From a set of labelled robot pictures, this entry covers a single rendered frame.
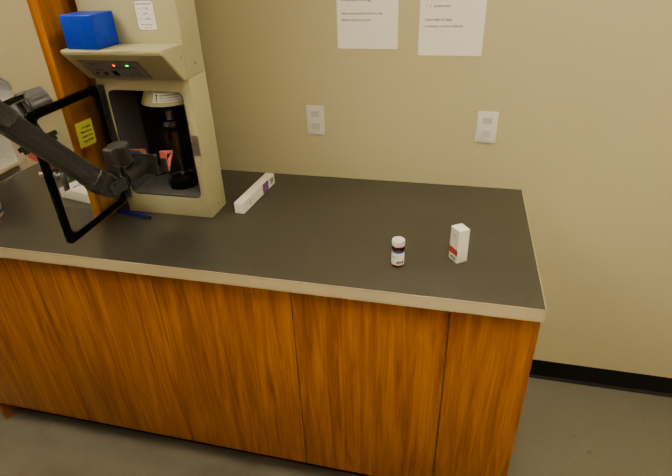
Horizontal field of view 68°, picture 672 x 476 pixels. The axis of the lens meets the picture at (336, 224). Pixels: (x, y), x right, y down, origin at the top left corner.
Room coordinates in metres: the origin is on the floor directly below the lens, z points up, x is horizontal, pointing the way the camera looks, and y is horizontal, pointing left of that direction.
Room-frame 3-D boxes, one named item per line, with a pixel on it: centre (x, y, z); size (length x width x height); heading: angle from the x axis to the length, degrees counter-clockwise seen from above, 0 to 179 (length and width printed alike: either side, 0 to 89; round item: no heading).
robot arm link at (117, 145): (1.32, 0.63, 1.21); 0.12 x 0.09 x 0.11; 152
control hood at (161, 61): (1.49, 0.59, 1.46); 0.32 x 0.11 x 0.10; 76
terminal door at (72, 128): (1.41, 0.76, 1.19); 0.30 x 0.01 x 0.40; 167
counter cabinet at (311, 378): (1.56, 0.39, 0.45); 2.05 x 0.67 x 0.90; 76
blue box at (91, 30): (1.51, 0.68, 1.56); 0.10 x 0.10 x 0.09; 76
